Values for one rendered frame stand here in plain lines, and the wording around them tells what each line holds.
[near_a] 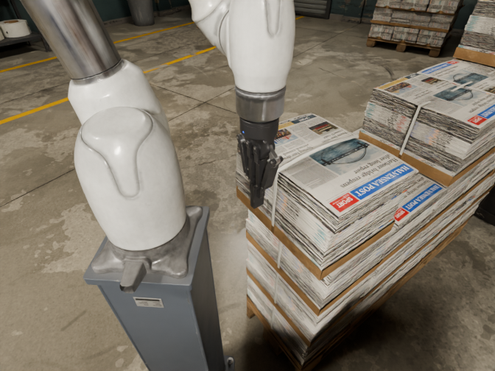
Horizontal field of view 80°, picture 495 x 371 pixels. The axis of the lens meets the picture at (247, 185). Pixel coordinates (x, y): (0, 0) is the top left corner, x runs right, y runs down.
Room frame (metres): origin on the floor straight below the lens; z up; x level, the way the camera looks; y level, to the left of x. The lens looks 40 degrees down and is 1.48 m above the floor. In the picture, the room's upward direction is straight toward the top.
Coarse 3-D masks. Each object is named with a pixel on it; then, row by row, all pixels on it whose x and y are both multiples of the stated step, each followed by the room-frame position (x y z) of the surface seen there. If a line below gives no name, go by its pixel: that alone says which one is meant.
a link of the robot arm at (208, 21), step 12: (192, 0) 0.61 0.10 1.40; (204, 0) 0.59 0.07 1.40; (216, 0) 0.59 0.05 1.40; (228, 0) 0.59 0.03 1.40; (192, 12) 0.62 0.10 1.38; (204, 12) 0.59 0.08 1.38; (216, 12) 0.59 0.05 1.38; (204, 24) 0.59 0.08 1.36; (216, 24) 0.58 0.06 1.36; (216, 36) 0.59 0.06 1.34
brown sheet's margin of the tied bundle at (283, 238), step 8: (392, 224) 0.55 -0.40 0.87; (280, 232) 0.53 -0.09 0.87; (384, 232) 0.54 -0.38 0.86; (280, 240) 0.53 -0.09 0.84; (288, 240) 0.50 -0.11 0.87; (368, 240) 0.49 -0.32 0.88; (376, 240) 0.53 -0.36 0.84; (288, 248) 0.50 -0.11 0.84; (296, 248) 0.47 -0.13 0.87; (360, 248) 0.48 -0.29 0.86; (296, 256) 0.47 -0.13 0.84; (304, 256) 0.45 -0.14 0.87; (352, 256) 0.47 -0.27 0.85; (304, 264) 0.45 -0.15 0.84; (312, 264) 0.42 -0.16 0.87; (336, 264) 0.43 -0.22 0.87; (312, 272) 0.42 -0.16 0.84; (320, 272) 0.40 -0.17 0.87; (328, 272) 0.42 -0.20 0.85
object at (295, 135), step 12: (288, 120) 0.81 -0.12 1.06; (300, 120) 0.81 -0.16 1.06; (312, 120) 0.81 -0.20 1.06; (324, 120) 0.81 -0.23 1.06; (288, 132) 0.73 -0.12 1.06; (300, 132) 0.73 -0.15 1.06; (312, 132) 0.73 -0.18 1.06; (324, 132) 0.73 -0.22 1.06; (336, 132) 0.73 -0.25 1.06; (276, 144) 0.67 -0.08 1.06; (288, 144) 0.67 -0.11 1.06; (300, 144) 0.67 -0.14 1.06; (312, 144) 0.67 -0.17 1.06; (240, 156) 0.70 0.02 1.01; (288, 156) 0.62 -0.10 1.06; (240, 168) 0.69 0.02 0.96; (240, 180) 0.69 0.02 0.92; (264, 204) 0.59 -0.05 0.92
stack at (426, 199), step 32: (416, 192) 0.74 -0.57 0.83; (448, 192) 0.80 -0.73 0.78; (256, 224) 0.68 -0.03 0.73; (416, 224) 0.70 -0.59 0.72; (448, 224) 0.99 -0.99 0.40; (256, 256) 0.67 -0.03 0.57; (288, 256) 0.55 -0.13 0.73; (384, 256) 0.60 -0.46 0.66; (416, 256) 0.85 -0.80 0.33; (256, 288) 0.67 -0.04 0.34; (288, 288) 0.53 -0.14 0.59; (320, 288) 0.44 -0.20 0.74; (384, 288) 0.73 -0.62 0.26; (320, 320) 0.43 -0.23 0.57; (352, 320) 0.59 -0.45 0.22
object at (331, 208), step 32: (352, 160) 0.60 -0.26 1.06; (384, 160) 0.60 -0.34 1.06; (288, 192) 0.53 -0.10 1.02; (320, 192) 0.47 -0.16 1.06; (352, 192) 0.47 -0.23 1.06; (384, 192) 0.49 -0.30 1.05; (288, 224) 0.51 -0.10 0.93; (320, 224) 0.44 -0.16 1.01; (352, 224) 0.44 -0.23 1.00; (384, 224) 0.54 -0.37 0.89; (320, 256) 0.41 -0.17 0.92
